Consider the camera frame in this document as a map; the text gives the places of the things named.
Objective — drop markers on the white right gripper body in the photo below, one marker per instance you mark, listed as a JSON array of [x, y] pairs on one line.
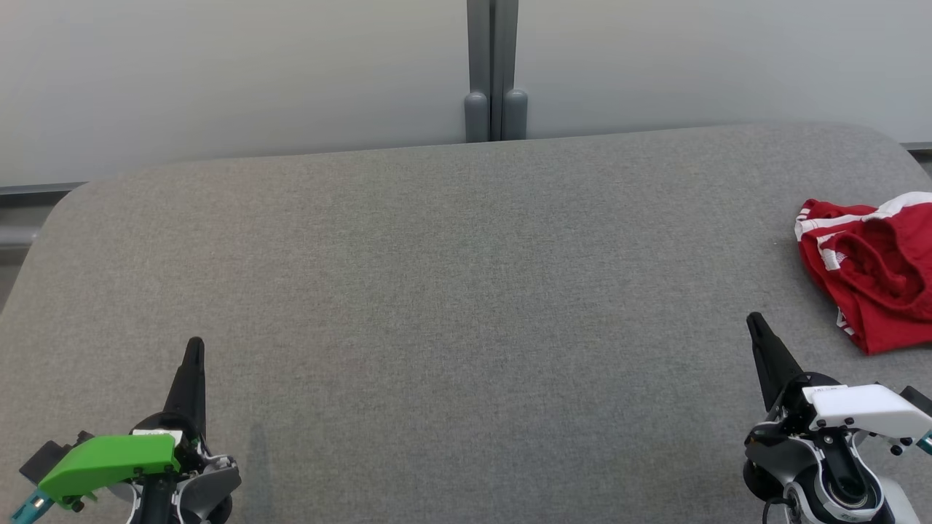
[[866, 407]]

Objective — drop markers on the grey double partition post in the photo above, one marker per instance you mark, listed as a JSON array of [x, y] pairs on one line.
[[492, 65]]

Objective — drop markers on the grey metal pipe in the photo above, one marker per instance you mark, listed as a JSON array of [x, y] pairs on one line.
[[14, 237]]

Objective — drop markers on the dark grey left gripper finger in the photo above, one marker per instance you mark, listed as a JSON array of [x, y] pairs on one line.
[[191, 393]]

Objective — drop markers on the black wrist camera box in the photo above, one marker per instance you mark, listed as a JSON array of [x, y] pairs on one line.
[[919, 399], [44, 458]]

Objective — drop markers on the red Bulls 23 jersey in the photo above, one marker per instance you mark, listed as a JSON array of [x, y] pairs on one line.
[[888, 335]]

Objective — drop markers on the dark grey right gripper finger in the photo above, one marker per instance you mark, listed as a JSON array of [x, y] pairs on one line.
[[773, 367]]

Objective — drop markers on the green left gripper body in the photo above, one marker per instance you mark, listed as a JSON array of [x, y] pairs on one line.
[[109, 462]]

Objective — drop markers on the red shorts with white stripe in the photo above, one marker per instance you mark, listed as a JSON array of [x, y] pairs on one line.
[[895, 262]]

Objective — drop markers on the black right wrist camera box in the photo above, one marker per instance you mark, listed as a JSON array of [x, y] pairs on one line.
[[919, 399]]

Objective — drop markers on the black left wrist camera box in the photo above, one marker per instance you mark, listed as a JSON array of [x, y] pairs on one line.
[[44, 458]]

